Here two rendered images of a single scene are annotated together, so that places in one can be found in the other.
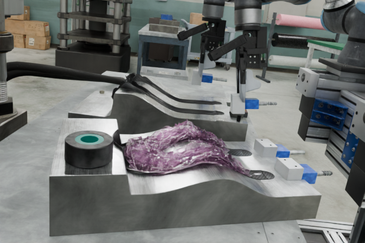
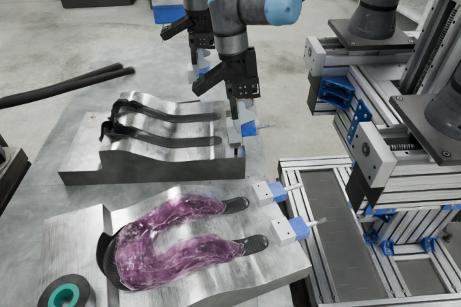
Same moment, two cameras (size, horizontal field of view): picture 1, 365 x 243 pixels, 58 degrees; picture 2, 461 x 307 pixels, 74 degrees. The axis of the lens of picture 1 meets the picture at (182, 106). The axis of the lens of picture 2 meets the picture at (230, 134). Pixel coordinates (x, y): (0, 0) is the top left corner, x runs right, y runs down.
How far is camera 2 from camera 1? 44 cm
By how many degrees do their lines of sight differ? 26
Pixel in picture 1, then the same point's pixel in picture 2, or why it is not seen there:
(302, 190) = (293, 262)
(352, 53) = (363, 22)
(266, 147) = (262, 200)
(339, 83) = (348, 58)
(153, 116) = (147, 164)
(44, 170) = not seen: hidden behind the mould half
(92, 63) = not seen: outside the picture
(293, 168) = (285, 238)
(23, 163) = (22, 258)
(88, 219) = not seen: outside the picture
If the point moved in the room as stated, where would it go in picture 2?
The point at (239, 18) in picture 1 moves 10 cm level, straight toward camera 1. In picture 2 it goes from (220, 47) to (215, 70)
